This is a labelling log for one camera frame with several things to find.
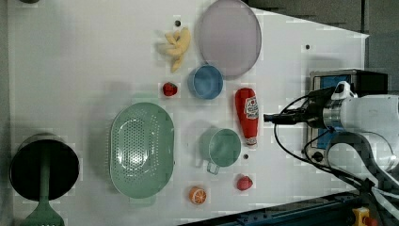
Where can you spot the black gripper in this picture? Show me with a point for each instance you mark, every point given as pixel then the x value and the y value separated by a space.
pixel 311 112

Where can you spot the red plush ketchup bottle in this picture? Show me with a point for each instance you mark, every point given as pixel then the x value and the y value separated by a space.
pixel 248 114

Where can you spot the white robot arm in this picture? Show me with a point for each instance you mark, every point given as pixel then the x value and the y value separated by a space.
pixel 365 143

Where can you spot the green oval strainer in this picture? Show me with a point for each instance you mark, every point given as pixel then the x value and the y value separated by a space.
pixel 141 158

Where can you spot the green mug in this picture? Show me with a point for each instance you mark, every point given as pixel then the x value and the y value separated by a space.
pixel 220 147

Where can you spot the red strawberry toy green top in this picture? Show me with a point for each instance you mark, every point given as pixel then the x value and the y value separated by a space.
pixel 244 183

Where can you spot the blue cup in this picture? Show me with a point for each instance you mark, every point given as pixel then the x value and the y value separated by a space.
pixel 206 82

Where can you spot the lilac round plate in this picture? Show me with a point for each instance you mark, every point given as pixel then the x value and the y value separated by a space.
pixel 230 37

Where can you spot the dark blue crate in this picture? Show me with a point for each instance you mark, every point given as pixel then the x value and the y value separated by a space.
pixel 331 210

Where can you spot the small red strawberry toy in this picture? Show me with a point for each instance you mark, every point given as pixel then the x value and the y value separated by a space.
pixel 169 89

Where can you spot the orange slice toy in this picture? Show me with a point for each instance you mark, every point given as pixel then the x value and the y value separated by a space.
pixel 197 195

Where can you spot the yellow plush banana bunch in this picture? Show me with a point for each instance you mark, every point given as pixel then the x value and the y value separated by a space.
pixel 177 43

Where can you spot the yellow emergency stop button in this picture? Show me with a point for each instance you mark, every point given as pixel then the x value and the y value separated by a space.
pixel 362 217

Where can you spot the black utensil holder cup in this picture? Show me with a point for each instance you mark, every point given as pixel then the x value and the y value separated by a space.
pixel 24 170

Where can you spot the green spatula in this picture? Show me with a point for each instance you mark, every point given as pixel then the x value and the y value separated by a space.
pixel 44 214

